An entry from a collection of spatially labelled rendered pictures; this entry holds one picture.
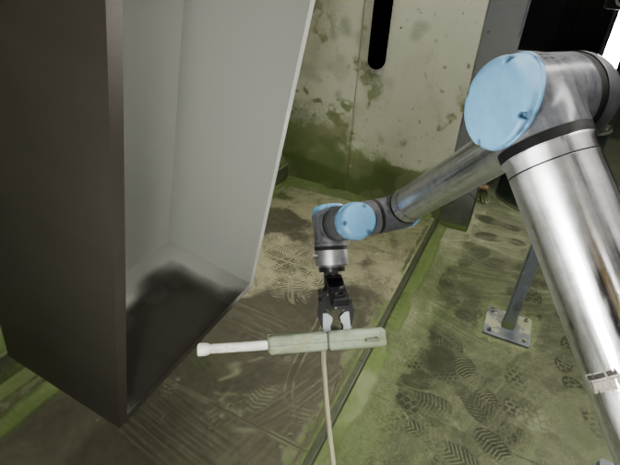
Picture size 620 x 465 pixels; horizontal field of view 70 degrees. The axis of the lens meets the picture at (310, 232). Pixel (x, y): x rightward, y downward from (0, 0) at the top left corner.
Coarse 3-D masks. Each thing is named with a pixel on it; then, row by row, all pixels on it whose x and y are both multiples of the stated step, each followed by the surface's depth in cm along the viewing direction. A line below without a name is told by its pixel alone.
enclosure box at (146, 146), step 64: (0, 0) 56; (64, 0) 51; (128, 0) 95; (192, 0) 110; (256, 0) 103; (0, 64) 61; (64, 64) 56; (128, 64) 103; (192, 64) 118; (256, 64) 110; (0, 128) 68; (64, 128) 62; (128, 128) 113; (192, 128) 128; (256, 128) 119; (0, 192) 76; (64, 192) 68; (128, 192) 124; (192, 192) 140; (256, 192) 129; (0, 256) 87; (64, 256) 77; (128, 256) 137; (192, 256) 152; (256, 256) 139; (0, 320) 101; (64, 320) 88; (128, 320) 125; (192, 320) 131; (64, 384) 102; (128, 384) 110
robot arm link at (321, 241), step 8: (320, 208) 117; (328, 208) 117; (312, 216) 120; (320, 216) 117; (320, 224) 115; (320, 232) 117; (320, 240) 117; (328, 240) 116; (320, 248) 117; (328, 248) 116; (336, 248) 117; (344, 248) 118
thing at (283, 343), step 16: (272, 336) 112; (288, 336) 112; (304, 336) 112; (320, 336) 112; (336, 336) 113; (352, 336) 113; (368, 336) 114; (384, 336) 114; (208, 352) 109; (272, 352) 111; (288, 352) 111
